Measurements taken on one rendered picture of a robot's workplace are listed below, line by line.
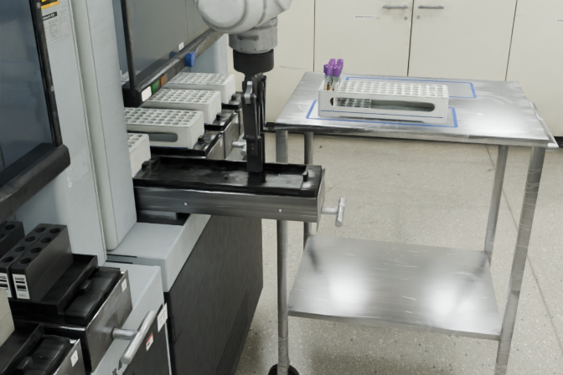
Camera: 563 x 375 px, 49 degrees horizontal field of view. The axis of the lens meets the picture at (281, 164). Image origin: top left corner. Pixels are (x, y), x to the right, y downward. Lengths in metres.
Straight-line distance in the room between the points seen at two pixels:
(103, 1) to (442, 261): 1.31
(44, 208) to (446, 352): 1.43
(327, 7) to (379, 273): 1.87
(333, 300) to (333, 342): 0.32
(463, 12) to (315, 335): 1.97
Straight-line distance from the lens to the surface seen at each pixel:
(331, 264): 1.88
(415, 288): 1.82
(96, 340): 0.87
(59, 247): 0.90
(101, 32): 1.02
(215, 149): 1.35
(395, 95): 1.44
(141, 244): 1.13
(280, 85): 3.52
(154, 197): 1.18
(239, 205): 1.13
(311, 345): 2.03
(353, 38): 3.41
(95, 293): 0.88
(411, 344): 2.06
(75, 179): 0.96
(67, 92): 0.92
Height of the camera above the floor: 1.30
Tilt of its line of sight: 24 degrees down
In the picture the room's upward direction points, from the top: straight up
